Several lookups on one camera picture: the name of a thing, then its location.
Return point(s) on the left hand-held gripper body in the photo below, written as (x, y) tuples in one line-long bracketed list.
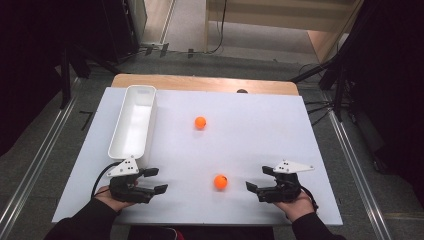
[(128, 191)]

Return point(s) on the person's dark clothing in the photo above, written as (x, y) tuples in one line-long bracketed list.
[(200, 233)]

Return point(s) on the metal floor rail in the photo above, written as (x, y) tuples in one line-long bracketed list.
[(356, 166), (36, 160)]

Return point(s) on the white plastic bin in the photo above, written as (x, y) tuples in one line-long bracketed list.
[(133, 123)]

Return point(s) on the person's left hand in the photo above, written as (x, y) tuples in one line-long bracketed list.
[(106, 197)]

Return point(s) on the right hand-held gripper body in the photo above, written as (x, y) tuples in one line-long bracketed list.
[(281, 190)]

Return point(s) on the person's right hand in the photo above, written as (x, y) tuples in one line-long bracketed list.
[(296, 208)]

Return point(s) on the black cabinet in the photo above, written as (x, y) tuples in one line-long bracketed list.
[(116, 26)]

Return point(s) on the light wooden partition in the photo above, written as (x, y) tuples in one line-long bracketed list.
[(266, 13)]

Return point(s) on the black metal stand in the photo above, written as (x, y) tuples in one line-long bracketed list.
[(65, 83), (340, 93)]

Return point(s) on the orange ball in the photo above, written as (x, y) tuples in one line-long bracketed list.
[(200, 122), (220, 182)]

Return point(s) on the dark curtain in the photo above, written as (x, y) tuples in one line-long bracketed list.
[(26, 66), (393, 83)]

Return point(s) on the white board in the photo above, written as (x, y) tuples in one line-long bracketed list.
[(250, 140)]

